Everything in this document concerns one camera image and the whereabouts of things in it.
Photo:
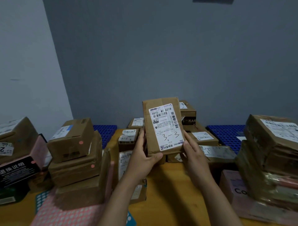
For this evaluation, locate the person's left hand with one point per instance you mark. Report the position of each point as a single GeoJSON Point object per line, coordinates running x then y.
{"type": "Point", "coordinates": [137, 165]}

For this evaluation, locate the person's right hand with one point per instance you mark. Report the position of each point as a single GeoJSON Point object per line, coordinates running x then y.
{"type": "Point", "coordinates": [198, 165]}

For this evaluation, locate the small tall box white labels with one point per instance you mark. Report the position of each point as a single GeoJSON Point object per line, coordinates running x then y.
{"type": "Point", "coordinates": [123, 163]}

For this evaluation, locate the pile of brown parcels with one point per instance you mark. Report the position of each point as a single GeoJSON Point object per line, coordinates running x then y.
{"type": "Point", "coordinates": [218, 151]}

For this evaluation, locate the large pink box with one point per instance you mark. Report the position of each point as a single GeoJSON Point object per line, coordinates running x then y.
{"type": "Point", "coordinates": [232, 186]}

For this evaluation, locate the taped box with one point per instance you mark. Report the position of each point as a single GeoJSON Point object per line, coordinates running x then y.
{"type": "Point", "coordinates": [249, 172]}

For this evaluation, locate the box with black KARRIE band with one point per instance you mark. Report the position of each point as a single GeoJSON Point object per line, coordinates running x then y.
{"type": "Point", "coordinates": [189, 110]}

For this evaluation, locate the box marked 3-3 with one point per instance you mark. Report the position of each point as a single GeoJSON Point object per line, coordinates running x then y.
{"type": "Point", "coordinates": [149, 104]}

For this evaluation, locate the box of stack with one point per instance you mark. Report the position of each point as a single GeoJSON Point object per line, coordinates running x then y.
{"type": "Point", "coordinates": [79, 195]}
{"type": "Point", "coordinates": [69, 172]}
{"type": "Point", "coordinates": [74, 144]}
{"type": "Point", "coordinates": [256, 132]}

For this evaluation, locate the pink dot sticker sheet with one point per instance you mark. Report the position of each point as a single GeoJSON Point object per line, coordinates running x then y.
{"type": "Point", "coordinates": [69, 216]}

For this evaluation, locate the teal sticker sheet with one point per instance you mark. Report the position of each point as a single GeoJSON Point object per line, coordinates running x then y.
{"type": "Point", "coordinates": [42, 200]}

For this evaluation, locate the black and pink box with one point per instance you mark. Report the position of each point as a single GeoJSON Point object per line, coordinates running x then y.
{"type": "Point", "coordinates": [18, 170]}

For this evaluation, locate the dark green box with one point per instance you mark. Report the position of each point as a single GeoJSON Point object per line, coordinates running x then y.
{"type": "Point", "coordinates": [11, 195]}

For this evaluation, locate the person's left forearm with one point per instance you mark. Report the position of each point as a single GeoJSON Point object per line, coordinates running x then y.
{"type": "Point", "coordinates": [118, 205]}

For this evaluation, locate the person's right forearm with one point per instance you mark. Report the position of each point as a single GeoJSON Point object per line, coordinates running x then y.
{"type": "Point", "coordinates": [218, 207]}

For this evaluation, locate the blue plastic grid pallet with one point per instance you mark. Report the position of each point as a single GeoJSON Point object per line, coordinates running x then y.
{"type": "Point", "coordinates": [223, 135]}
{"type": "Point", "coordinates": [104, 132]}

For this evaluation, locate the white paper note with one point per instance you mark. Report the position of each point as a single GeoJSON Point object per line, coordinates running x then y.
{"type": "Point", "coordinates": [241, 138]}

